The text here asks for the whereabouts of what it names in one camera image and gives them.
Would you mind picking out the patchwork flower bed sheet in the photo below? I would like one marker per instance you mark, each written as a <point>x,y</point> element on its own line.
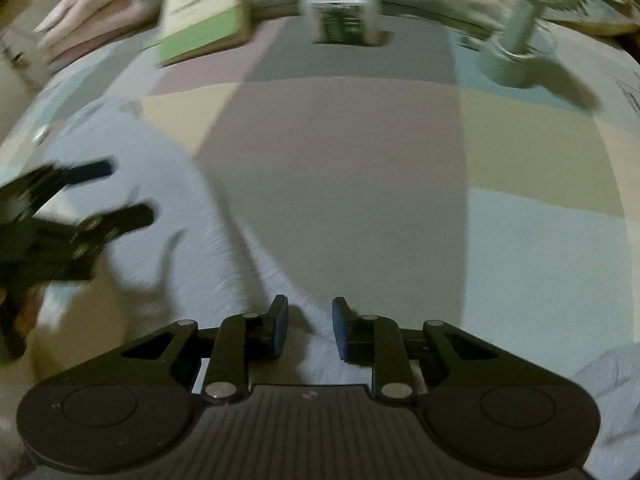
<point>350,160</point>

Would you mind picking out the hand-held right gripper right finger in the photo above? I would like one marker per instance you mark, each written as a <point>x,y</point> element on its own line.
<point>342,330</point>

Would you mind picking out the folded pink quilt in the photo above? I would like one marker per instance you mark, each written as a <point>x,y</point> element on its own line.
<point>100,5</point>

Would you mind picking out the green white book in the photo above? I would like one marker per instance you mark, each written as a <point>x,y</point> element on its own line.
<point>200,20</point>

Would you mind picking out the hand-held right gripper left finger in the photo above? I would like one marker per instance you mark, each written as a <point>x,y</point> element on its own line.
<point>280,327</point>

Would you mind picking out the grey sweatpants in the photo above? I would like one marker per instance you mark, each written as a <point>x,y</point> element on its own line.
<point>150,185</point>

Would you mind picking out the small white green packet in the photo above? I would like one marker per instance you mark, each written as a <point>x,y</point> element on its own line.
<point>342,20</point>

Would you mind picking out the green handheld fan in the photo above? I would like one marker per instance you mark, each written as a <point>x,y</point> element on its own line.
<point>515,55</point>

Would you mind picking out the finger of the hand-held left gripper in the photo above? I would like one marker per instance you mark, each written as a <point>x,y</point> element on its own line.
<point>100,230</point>
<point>60,176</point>

